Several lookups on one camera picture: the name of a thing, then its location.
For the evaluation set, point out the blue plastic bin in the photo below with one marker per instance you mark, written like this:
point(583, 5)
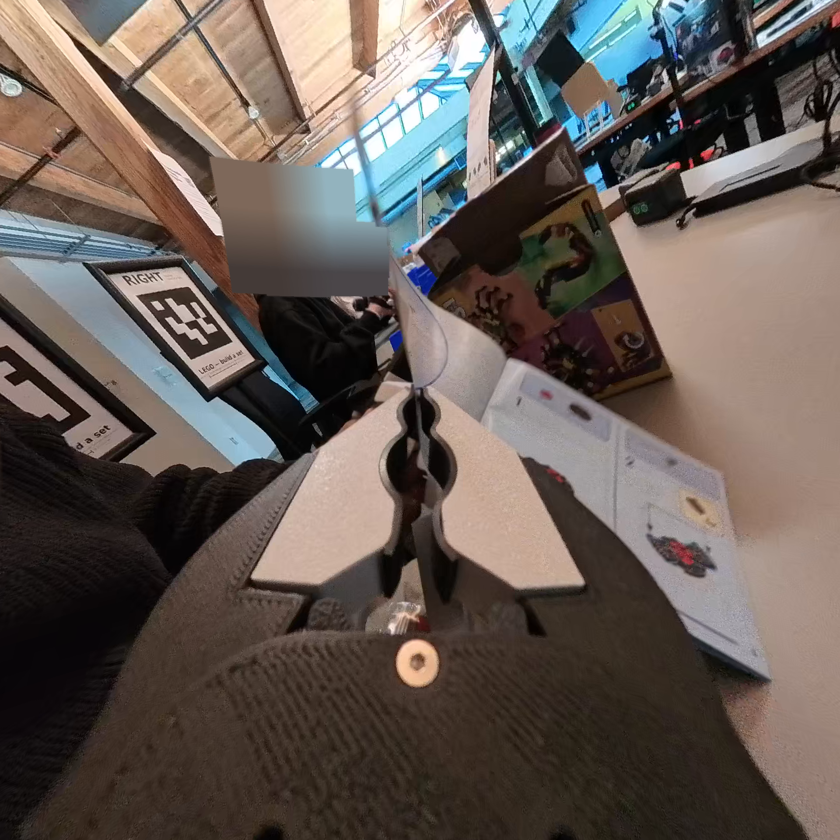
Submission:
point(423, 279)

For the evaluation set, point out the flat black device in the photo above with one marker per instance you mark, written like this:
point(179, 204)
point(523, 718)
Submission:
point(754, 177)

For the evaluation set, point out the cardboard sign board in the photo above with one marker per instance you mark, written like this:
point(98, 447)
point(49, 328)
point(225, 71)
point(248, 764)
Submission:
point(482, 131)

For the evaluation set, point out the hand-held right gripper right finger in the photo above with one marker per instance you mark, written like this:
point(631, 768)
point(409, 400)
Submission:
point(512, 518)

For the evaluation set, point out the black vertical pole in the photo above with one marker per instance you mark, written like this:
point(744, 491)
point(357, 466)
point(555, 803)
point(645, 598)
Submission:
point(508, 65)

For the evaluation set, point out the white paper notice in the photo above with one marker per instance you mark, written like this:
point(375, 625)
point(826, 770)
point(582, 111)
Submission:
point(190, 190)

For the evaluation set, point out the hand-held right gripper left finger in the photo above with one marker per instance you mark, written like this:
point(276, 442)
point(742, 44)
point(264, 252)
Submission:
point(321, 518)

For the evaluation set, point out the small black cube camera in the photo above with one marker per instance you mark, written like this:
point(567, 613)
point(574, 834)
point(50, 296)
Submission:
point(653, 197)

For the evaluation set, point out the framed marker poster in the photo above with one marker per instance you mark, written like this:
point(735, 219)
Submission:
point(177, 321)
point(52, 394)

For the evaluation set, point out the black office chair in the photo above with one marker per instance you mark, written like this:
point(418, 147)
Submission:
point(328, 410)

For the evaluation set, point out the colourful toy brick set box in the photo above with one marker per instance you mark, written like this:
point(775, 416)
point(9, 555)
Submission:
point(558, 275)

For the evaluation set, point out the instruction booklet with yellow back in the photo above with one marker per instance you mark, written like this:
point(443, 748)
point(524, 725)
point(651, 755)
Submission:
point(656, 525)

